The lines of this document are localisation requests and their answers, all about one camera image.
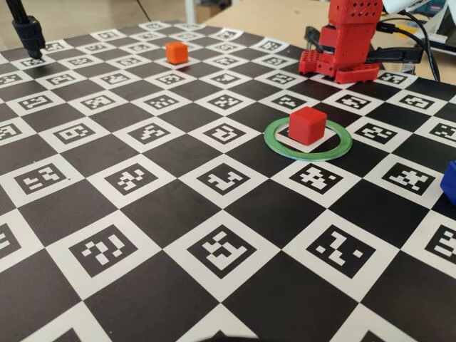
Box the red cube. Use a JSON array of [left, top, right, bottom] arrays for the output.
[[287, 105, 328, 147]]

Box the orange cube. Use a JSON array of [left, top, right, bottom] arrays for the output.
[[165, 41, 189, 66]]

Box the blue cube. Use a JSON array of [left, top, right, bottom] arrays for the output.
[[440, 160, 456, 207]]

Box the black white marker board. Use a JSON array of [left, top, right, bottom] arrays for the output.
[[0, 19, 456, 342]]

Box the black table clamp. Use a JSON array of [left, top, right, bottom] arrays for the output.
[[356, 47, 425, 66], [304, 25, 323, 54]]

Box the cardboard box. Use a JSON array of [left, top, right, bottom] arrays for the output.
[[197, 5, 229, 24]]

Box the black tripod leg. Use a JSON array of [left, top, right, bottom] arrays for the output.
[[5, 0, 46, 60]]

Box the white electronic device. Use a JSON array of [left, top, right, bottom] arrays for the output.
[[423, 0, 456, 53]]

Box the teal box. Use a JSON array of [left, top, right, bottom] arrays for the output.
[[423, 0, 446, 14]]

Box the green ring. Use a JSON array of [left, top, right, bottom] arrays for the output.
[[263, 117, 353, 162]]

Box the white post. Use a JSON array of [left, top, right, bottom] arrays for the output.
[[184, 0, 197, 25]]

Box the black cable with plug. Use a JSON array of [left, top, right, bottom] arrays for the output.
[[377, 21, 456, 49]]

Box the thick black cable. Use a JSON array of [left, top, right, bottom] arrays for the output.
[[380, 9, 442, 82]]

